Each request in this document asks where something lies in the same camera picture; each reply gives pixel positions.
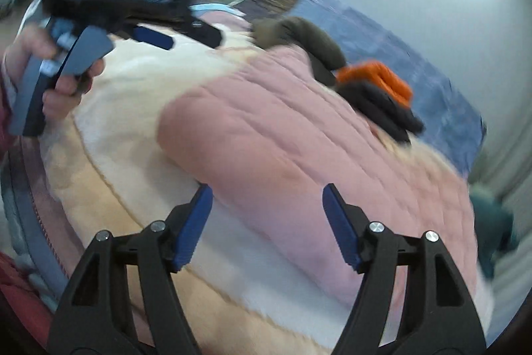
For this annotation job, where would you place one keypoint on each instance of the folded black puffer jacket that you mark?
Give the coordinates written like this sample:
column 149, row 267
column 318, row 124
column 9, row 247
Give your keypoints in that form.
column 382, row 109

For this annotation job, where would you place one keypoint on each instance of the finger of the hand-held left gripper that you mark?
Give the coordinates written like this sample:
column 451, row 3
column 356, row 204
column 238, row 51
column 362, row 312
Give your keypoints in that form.
column 153, row 37
column 203, row 30

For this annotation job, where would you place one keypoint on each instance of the pink quilted jacket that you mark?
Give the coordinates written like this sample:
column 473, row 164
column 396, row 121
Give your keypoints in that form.
column 270, row 130

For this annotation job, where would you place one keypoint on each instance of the folded orange puffer jacket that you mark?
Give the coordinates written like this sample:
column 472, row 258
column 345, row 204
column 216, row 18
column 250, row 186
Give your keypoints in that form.
column 374, row 78

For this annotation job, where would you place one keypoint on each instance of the person's left forearm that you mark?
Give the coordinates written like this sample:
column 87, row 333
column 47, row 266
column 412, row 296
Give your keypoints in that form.
column 6, row 109

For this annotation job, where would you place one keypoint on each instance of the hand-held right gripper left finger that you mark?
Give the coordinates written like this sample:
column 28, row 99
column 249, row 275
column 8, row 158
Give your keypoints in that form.
column 195, row 226

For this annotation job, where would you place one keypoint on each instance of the cream fleece blanket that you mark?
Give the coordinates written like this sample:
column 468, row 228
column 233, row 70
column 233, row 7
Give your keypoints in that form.
column 145, row 138

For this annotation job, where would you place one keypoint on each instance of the teal cloth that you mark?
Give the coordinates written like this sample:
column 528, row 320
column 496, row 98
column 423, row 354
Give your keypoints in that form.
column 490, row 222

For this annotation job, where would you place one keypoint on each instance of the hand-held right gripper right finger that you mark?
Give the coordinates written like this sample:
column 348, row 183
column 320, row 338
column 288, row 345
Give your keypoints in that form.
column 338, row 226

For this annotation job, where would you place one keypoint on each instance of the person's red clothing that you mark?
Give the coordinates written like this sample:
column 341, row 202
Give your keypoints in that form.
column 20, row 288

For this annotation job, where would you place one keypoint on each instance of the person's left hand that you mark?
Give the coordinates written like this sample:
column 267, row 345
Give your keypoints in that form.
column 29, row 45

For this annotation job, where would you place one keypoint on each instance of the folded brown fleece garment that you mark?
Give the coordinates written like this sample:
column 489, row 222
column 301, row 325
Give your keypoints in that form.
column 307, row 34

